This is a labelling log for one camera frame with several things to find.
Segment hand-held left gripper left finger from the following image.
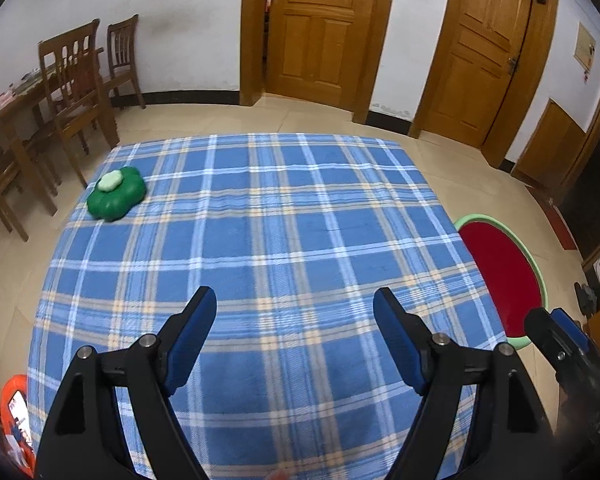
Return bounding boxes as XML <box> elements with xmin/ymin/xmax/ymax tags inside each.
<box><xmin>34</xmin><ymin>286</ymin><xmax>218</xmax><ymax>480</ymax></box>

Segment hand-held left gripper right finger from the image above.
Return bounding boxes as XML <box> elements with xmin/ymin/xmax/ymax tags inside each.
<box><xmin>372</xmin><ymin>287</ymin><xmax>563</xmax><ymax>480</ymax></box>

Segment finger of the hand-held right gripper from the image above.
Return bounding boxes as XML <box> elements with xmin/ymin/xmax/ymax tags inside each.
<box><xmin>551</xmin><ymin>308</ymin><xmax>600</xmax><ymax>366</ymax></box>
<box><xmin>524</xmin><ymin>307</ymin><xmax>596</xmax><ymax>391</ymax></box>

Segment red basin with green rim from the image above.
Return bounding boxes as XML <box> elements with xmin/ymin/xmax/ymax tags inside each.
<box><xmin>452</xmin><ymin>214</ymin><xmax>548</xmax><ymax>352</ymax></box>

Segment pair of dark slippers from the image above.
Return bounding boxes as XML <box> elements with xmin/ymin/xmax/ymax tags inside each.
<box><xmin>574</xmin><ymin>282</ymin><xmax>600</xmax><ymax>318</ymax></box>

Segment red doormat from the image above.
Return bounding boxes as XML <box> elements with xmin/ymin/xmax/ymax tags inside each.
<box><xmin>527</xmin><ymin>185</ymin><xmax>578</xmax><ymax>251</ymax></box>

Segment blue plaid tablecloth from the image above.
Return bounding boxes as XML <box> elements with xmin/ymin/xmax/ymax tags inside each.
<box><xmin>27</xmin><ymin>132</ymin><xmax>506</xmax><ymax>480</ymax></box>

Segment small wooden cabinet door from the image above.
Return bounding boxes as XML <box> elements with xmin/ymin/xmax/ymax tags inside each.
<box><xmin>511</xmin><ymin>99</ymin><xmax>588</xmax><ymax>191</ymax></box>

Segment orange plastic stool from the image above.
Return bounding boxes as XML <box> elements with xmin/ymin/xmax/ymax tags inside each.
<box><xmin>0</xmin><ymin>374</ymin><xmax>37</xmax><ymax>478</ymax></box>

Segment smartphone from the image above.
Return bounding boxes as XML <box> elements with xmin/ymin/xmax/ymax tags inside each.
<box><xmin>7</xmin><ymin>390</ymin><xmax>33</xmax><ymax>448</ymax></box>

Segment wooden door with brass lock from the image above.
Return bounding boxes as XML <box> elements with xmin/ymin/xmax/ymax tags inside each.
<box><xmin>422</xmin><ymin>0</ymin><xmax>536</xmax><ymax>148</ymax></box>

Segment wooden dining table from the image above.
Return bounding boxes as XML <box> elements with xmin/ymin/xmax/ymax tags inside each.
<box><xmin>0</xmin><ymin>47</ymin><xmax>106</xmax><ymax>216</ymax></box>

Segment wooden door with silver lock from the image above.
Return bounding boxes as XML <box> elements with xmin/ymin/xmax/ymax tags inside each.
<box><xmin>267</xmin><ymin>0</ymin><xmax>381</xmax><ymax>108</ymax></box>

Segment tall wooden dining chair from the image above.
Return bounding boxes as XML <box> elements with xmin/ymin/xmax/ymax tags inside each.
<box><xmin>27</xmin><ymin>19</ymin><xmax>121</xmax><ymax>188</ymax></box>

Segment wooden door frame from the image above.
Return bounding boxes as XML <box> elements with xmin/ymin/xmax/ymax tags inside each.
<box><xmin>410</xmin><ymin>0</ymin><xmax>561</xmax><ymax>168</ymax></box>
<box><xmin>240</xmin><ymin>0</ymin><xmax>400</xmax><ymax>123</ymax></box>

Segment wooden wall panel box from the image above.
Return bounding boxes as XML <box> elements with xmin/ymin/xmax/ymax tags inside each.
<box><xmin>573</xmin><ymin>22</ymin><xmax>598</xmax><ymax>72</ymax></box>

